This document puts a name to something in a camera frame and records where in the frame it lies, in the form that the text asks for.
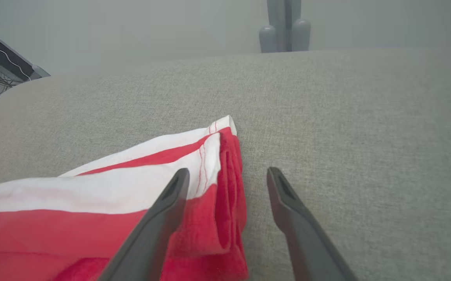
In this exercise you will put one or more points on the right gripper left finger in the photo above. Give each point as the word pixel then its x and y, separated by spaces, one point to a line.
pixel 151 234

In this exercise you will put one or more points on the grey partition post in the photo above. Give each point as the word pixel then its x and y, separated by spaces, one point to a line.
pixel 286 15

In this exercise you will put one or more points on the grey cylinder post cap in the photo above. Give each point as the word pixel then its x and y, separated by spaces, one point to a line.
pixel 300 35
pixel 267 39

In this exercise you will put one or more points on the grey fabric sofa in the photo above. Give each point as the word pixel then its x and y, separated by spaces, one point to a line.
pixel 346 136

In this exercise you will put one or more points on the red shorts white trim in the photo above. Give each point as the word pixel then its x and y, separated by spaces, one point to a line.
pixel 73 218

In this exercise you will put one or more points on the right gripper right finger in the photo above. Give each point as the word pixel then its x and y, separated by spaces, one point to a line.
pixel 307 246

